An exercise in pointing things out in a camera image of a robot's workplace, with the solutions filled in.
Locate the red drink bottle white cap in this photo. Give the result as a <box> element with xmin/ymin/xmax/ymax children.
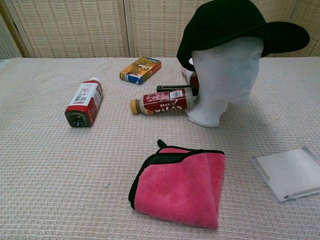
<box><xmin>64</xmin><ymin>77</ymin><xmax>104</xmax><ymax>129</ymax></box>

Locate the pink cloth black trim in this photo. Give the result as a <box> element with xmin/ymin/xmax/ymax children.
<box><xmin>128</xmin><ymin>139</ymin><xmax>226</xmax><ymax>230</ymax></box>

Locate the woven folding screen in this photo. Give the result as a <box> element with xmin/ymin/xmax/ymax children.
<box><xmin>0</xmin><ymin>0</ymin><xmax>320</xmax><ymax>61</ymax></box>

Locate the black cap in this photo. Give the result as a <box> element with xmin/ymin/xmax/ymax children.
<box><xmin>176</xmin><ymin>0</ymin><xmax>311</xmax><ymax>72</ymax></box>

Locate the white mannequin head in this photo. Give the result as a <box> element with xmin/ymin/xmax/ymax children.
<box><xmin>185</xmin><ymin>47</ymin><xmax>263</xmax><ymax>129</ymax></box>

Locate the brown coffee bottle yellow cap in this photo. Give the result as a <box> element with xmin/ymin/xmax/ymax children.
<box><xmin>129</xmin><ymin>87</ymin><xmax>199</xmax><ymax>116</ymax></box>

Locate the beige woven tablecloth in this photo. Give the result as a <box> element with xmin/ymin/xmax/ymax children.
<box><xmin>0</xmin><ymin>56</ymin><xmax>320</xmax><ymax>240</ymax></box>

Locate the black rectangular box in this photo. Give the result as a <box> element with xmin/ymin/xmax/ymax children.
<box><xmin>156</xmin><ymin>84</ymin><xmax>193</xmax><ymax>93</ymax></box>

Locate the clear plastic square case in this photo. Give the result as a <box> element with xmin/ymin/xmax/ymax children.
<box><xmin>250</xmin><ymin>145</ymin><xmax>320</xmax><ymax>203</ymax></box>

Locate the orange cardboard snack box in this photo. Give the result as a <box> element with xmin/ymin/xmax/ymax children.
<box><xmin>119</xmin><ymin>56</ymin><xmax>162</xmax><ymax>85</ymax></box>

